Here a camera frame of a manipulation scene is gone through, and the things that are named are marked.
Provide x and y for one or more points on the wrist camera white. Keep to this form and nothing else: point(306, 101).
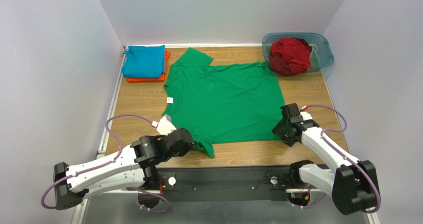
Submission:
point(305, 115)
point(164, 126)

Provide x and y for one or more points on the blue folded t shirt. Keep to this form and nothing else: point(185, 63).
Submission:
point(144, 62)

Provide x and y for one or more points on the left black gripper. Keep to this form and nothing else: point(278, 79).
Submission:
point(186, 141)

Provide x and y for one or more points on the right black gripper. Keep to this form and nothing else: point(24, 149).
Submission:
point(279, 130)

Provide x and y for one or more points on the green t shirt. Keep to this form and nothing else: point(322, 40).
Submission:
point(225, 103)

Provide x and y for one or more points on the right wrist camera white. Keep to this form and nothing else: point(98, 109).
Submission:
point(305, 115)

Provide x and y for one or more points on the teal plastic basket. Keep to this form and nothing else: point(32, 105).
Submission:
point(321, 55)

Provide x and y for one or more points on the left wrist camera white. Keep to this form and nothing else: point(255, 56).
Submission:
point(164, 126)

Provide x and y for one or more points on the red t shirt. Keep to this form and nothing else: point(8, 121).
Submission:
point(290, 56)

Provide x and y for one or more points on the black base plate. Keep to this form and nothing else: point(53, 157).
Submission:
point(236, 183)

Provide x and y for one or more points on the orange folded t shirt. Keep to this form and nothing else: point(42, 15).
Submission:
point(160, 78)

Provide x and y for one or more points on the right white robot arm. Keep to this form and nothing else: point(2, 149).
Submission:
point(351, 183)

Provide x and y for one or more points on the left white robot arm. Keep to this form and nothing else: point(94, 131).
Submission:
point(132, 167)

